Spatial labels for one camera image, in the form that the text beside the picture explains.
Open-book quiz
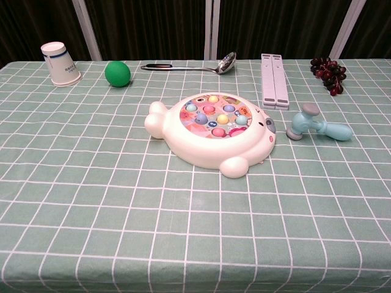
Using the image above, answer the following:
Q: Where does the light blue toy hammer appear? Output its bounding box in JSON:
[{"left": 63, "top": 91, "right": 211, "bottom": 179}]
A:
[{"left": 285, "top": 103, "right": 354, "bottom": 142}]

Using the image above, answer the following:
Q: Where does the white round toy with handles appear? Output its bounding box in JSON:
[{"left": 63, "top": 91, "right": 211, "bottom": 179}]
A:
[{"left": 144, "top": 92, "right": 277, "bottom": 179}]

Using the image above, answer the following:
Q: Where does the stainless steel ladle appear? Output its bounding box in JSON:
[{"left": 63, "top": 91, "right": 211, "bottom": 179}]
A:
[{"left": 140, "top": 51, "right": 238, "bottom": 76}]

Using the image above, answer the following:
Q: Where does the white folding stand bar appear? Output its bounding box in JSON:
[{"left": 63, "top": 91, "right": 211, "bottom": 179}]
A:
[
  {"left": 271, "top": 54, "right": 290, "bottom": 110},
  {"left": 261, "top": 53, "right": 277, "bottom": 110}
]

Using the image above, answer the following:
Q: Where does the green checked tablecloth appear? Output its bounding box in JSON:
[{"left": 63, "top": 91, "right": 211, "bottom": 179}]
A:
[{"left": 0, "top": 57, "right": 391, "bottom": 293}]

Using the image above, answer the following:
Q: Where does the green ball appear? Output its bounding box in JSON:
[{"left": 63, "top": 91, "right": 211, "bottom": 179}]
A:
[{"left": 104, "top": 60, "right": 132, "bottom": 88}]

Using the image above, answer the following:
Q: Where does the dark brown curtain panel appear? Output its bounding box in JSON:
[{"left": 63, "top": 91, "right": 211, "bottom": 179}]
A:
[
  {"left": 340, "top": 0, "right": 391, "bottom": 59},
  {"left": 84, "top": 0, "right": 206, "bottom": 61},
  {"left": 0, "top": 0, "right": 94, "bottom": 70},
  {"left": 217, "top": 0, "right": 357, "bottom": 60}
]

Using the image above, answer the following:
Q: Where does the dark red grape bunch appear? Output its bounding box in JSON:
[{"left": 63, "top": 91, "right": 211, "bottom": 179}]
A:
[{"left": 310, "top": 57, "right": 348, "bottom": 97}]

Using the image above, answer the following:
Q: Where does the white paper cup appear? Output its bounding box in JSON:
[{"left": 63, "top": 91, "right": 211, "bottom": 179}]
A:
[{"left": 40, "top": 42, "right": 82, "bottom": 89}]

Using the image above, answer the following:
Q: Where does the white frame post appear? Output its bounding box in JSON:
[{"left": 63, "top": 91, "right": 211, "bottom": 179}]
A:
[
  {"left": 203, "top": 0, "right": 221, "bottom": 60},
  {"left": 329, "top": 0, "right": 367, "bottom": 59},
  {"left": 71, "top": 0, "right": 103, "bottom": 61}
]

